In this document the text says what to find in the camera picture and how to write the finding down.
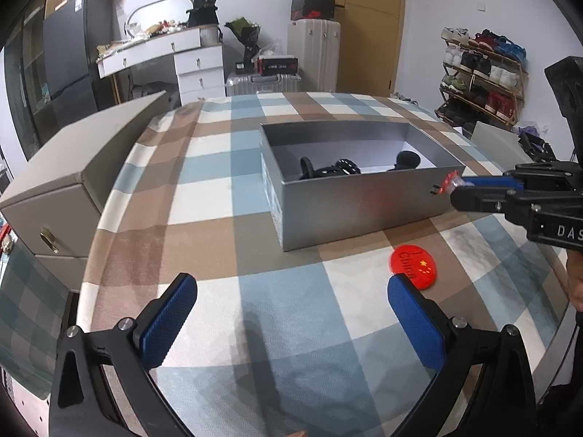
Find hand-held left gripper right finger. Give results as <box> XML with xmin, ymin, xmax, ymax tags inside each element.
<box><xmin>383</xmin><ymin>274</ymin><xmax>540</xmax><ymax>437</ymax></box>

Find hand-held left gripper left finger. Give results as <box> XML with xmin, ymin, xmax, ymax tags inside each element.
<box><xmin>49</xmin><ymin>272</ymin><xmax>199</xmax><ymax>437</ymax></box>

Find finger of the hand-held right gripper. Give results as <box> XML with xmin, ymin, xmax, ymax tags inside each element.
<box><xmin>451</xmin><ymin>181</ymin><xmax>583</xmax><ymax>214</ymax></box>
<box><xmin>458</xmin><ymin>161</ymin><xmax>583</xmax><ymax>188</ymax></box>

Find small red clear ornament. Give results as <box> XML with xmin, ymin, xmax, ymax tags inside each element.
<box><xmin>435</xmin><ymin>170</ymin><xmax>464</xmax><ymax>196</ymax></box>

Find silver cardboard box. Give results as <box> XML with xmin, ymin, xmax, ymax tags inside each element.
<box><xmin>259</xmin><ymin>121</ymin><xmax>466</xmax><ymax>253</ymax></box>

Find black objects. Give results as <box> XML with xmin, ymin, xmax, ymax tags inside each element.
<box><xmin>321</xmin><ymin>158</ymin><xmax>363</xmax><ymax>178</ymax></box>

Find person's right forearm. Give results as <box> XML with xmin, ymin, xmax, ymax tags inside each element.
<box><xmin>565</xmin><ymin>252</ymin><xmax>583</xmax><ymax>312</ymax></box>

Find white board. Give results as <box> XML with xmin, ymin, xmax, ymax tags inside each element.
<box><xmin>471</xmin><ymin>121</ymin><xmax>523</xmax><ymax>165</ymax></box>

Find pile of small clutter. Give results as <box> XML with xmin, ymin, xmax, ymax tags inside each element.
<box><xmin>519</xmin><ymin>133</ymin><xmax>557</xmax><ymax>165</ymax></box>

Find wooden shoe rack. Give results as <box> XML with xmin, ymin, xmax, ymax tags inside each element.
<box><xmin>434</xmin><ymin>27</ymin><xmax>530</xmax><ymax>132</ymax></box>

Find red round badge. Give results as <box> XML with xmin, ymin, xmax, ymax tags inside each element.
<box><xmin>391</xmin><ymin>245</ymin><xmax>441</xmax><ymax>292</ymax></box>

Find black rounded hair claw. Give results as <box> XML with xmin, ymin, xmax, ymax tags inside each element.
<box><xmin>387</xmin><ymin>150</ymin><xmax>422</xmax><ymax>172</ymax></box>

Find row of shoes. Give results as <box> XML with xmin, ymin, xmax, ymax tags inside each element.
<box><xmin>436</xmin><ymin>27</ymin><xmax>527</xmax><ymax>128</ymax></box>

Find green plaid rug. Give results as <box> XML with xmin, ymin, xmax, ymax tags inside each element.
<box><xmin>0</xmin><ymin>237</ymin><xmax>81</xmax><ymax>398</ymax></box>

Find plaid bed sheet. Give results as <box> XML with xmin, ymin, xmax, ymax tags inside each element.
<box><xmin>75</xmin><ymin>91</ymin><xmax>575</xmax><ymax>437</ymax></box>

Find black curved hair clip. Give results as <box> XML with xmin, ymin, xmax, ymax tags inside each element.
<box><xmin>298</xmin><ymin>156</ymin><xmax>321</xmax><ymax>181</ymax></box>

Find grey bedside cabinet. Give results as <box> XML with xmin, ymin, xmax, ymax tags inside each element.
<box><xmin>0</xmin><ymin>90</ymin><xmax>168</xmax><ymax>293</ymax></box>

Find wooden door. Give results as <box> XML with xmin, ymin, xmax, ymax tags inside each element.
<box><xmin>322</xmin><ymin>0</ymin><xmax>407</xmax><ymax>99</ymax></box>

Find white suitcase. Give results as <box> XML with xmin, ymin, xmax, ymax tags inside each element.
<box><xmin>287</xmin><ymin>19</ymin><xmax>342</xmax><ymax>94</ymax></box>

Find red black shoe box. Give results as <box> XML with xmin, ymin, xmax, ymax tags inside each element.
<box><xmin>256</xmin><ymin>56</ymin><xmax>300</xmax><ymax>76</ymax></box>

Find silver suitcase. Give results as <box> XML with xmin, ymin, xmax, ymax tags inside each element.
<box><xmin>226</xmin><ymin>73</ymin><xmax>304</xmax><ymax>98</ymax></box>

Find white dressing table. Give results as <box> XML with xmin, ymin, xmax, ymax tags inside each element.
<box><xmin>97</xmin><ymin>26</ymin><xmax>225</xmax><ymax>102</ymax></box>

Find dark glass cabinet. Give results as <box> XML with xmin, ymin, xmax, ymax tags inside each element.
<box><xmin>0</xmin><ymin>9</ymin><xmax>52</xmax><ymax>161</ymax></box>

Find dark wrapped flower bouquet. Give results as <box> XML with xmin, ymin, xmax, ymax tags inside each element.
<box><xmin>224</xmin><ymin>17</ymin><xmax>262</xmax><ymax>63</ymax></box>

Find dark grey refrigerator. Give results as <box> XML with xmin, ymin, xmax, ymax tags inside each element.
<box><xmin>43</xmin><ymin>0</ymin><xmax>121</xmax><ymax>115</ymax></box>

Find clutter of cosmetics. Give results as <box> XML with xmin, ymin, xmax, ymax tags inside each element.
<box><xmin>98</xmin><ymin>18</ymin><xmax>190</xmax><ymax>55</ymax></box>

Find oval mirror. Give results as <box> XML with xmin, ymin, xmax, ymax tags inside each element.
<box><xmin>124</xmin><ymin>0</ymin><xmax>195</xmax><ymax>40</ymax></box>

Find black handbag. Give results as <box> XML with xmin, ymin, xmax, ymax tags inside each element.
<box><xmin>187</xmin><ymin>0</ymin><xmax>220</xmax><ymax>28</ymax></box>

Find thin black cable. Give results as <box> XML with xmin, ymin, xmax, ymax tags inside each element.
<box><xmin>548</xmin><ymin>319</ymin><xmax>583</xmax><ymax>390</ymax></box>

